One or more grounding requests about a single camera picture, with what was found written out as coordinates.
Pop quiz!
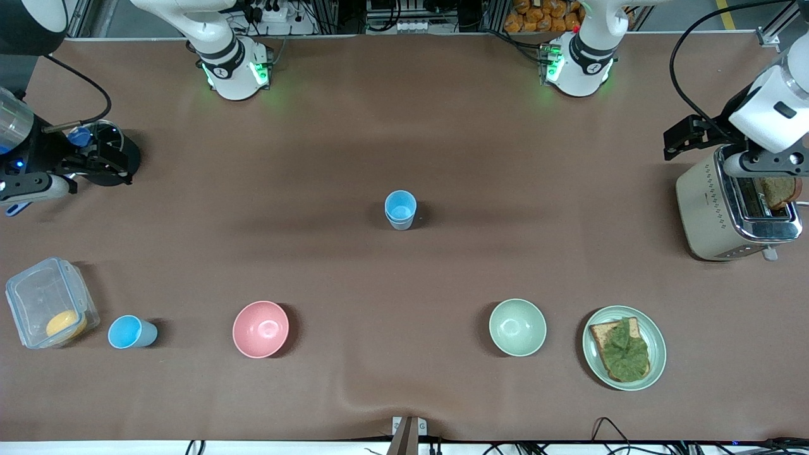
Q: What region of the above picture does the yellow round food piece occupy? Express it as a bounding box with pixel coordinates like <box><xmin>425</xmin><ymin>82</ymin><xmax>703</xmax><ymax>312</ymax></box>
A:
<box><xmin>46</xmin><ymin>311</ymin><xmax>88</xmax><ymax>340</ymax></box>

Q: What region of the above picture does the black looped cable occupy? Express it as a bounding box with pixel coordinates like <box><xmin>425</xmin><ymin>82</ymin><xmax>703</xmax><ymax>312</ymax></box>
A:
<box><xmin>591</xmin><ymin>417</ymin><xmax>633</xmax><ymax>455</ymax></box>

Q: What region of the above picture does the pale green bowl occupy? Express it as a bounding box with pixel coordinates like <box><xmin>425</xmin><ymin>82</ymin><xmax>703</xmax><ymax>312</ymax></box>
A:
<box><xmin>489</xmin><ymin>298</ymin><xmax>547</xmax><ymax>357</ymax></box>

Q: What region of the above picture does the brown table cover cloth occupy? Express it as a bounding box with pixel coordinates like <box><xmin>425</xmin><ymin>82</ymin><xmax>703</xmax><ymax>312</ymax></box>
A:
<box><xmin>0</xmin><ymin>33</ymin><xmax>809</xmax><ymax>443</ymax></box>

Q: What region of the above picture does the pink plastic bowl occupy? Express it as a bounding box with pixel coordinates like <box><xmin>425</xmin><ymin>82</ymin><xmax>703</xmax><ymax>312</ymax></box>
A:
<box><xmin>232</xmin><ymin>300</ymin><xmax>290</xmax><ymax>359</ymax></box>

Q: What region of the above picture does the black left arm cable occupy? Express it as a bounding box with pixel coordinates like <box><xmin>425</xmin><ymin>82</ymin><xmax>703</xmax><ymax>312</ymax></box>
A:
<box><xmin>669</xmin><ymin>0</ymin><xmax>800</xmax><ymax>137</ymax></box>

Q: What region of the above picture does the clear plastic food container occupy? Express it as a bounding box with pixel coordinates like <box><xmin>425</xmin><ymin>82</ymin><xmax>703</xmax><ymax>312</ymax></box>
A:
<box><xmin>5</xmin><ymin>257</ymin><xmax>100</xmax><ymax>349</ymax></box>

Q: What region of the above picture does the aluminium profile bar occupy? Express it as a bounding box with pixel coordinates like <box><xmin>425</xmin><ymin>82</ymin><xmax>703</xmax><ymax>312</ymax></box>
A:
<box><xmin>757</xmin><ymin>3</ymin><xmax>798</xmax><ymax>46</ymax></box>

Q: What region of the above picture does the bag of orange buns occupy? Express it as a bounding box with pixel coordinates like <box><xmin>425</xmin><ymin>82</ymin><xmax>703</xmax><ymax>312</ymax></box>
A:
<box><xmin>504</xmin><ymin>0</ymin><xmax>583</xmax><ymax>33</ymax></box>

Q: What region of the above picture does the brown toast slice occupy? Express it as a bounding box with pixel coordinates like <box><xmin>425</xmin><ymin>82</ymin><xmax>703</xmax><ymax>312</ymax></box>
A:
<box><xmin>589</xmin><ymin>317</ymin><xmax>652</xmax><ymax>383</ymax></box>

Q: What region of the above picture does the metal table clamp bracket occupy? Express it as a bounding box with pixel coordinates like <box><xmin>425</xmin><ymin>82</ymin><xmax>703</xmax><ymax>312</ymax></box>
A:
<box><xmin>387</xmin><ymin>416</ymin><xmax>428</xmax><ymax>455</ymax></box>

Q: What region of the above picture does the white power strip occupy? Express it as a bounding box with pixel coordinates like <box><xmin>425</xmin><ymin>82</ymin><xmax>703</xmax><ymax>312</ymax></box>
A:
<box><xmin>250</xmin><ymin>3</ymin><xmax>293</xmax><ymax>23</ymax></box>

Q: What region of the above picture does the pale green plate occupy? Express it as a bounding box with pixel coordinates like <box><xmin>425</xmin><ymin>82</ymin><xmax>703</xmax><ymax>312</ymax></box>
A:
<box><xmin>582</xmin><ymin>305</ymin><xmax>667</xmax><ymax>391</ymax></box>

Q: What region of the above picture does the black pot with blue handle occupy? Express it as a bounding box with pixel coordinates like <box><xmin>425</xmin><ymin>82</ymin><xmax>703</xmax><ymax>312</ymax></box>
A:
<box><xmin>5</xmin><ymin>120</ymin><xmax>142</xmax><ymax>217</ymax></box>

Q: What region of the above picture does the toast slice in toaster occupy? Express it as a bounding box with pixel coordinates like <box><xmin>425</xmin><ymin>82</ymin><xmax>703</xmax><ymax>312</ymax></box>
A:
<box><xmin>758</xmin><ymin>177</ymin><xmax>802</xmax><ymax>210</ymax></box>

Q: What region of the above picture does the green lettuce leaf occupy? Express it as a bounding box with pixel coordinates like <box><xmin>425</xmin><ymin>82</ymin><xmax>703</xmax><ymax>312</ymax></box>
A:
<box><xmin>600</xmin><ymin>318</ymin><xmax>650</xmax><ymax>382</ymax></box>

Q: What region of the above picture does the beige chrome toaster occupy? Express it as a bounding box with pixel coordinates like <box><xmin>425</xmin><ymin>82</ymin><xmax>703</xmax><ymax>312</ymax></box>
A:
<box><xmin>675</xmin><ymin>145</ymin><xmax>805</xmax><ymax>263</ymax></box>

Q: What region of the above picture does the glass lid with blue knob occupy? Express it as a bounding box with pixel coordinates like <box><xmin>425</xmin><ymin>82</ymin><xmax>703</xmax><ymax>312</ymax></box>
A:
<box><xmin>66</xmin><ymin>120</ymin><xmax>125</xmax><ymax>159</ymax></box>

